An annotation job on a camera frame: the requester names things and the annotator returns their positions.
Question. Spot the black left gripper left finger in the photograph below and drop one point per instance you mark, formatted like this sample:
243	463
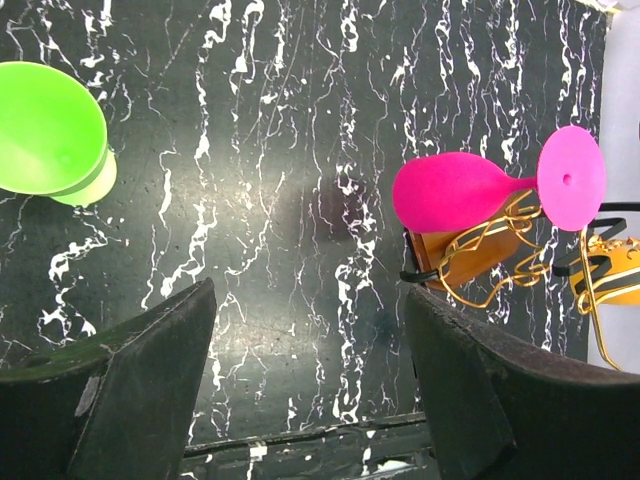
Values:
116	405

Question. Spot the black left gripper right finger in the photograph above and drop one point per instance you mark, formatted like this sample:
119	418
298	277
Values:
500	408

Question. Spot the orange wine glass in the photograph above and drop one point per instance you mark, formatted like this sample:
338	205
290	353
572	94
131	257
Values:
615	276

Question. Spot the green wine glass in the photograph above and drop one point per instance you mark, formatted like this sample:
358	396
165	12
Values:
54	139

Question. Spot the pink wine glass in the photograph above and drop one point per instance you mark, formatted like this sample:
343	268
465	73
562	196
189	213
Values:
458	190

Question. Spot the gold wire wine glass rack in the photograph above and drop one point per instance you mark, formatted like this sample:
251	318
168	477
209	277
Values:
445	261

